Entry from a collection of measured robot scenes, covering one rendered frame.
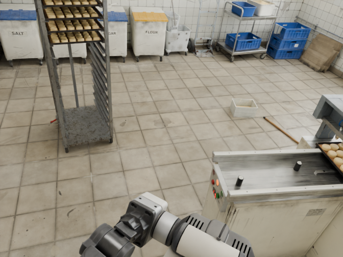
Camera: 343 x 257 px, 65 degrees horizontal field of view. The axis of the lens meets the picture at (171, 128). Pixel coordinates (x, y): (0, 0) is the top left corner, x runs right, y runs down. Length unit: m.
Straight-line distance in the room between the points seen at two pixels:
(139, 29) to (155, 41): 0.35
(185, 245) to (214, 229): 0.10
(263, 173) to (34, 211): 1.79
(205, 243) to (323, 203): 1.19
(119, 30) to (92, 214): 2.99
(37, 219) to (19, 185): 0.43
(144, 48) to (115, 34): 0.54
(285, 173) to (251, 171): 0.20
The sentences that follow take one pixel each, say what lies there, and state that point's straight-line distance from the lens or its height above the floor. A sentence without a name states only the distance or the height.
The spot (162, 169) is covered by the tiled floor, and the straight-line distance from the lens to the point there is 2.72.
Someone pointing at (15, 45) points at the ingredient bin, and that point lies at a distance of 4.67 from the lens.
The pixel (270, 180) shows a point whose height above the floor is 0.84.
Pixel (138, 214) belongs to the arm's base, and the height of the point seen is 1.27.
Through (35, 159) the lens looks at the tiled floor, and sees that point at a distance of 2.96.
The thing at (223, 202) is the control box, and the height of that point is 0.79.
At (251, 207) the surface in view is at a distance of 1.54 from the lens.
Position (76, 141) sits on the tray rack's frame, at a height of 0.15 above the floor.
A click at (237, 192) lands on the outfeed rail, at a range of 1.44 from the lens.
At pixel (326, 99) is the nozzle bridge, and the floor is 1.18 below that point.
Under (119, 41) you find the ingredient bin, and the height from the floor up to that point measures 0.38.
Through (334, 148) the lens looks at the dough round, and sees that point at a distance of 1.99.
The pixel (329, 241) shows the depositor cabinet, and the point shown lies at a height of 0.48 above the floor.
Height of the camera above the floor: 1.95
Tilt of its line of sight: 37 degrees down
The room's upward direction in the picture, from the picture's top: 7 degrees clockwise
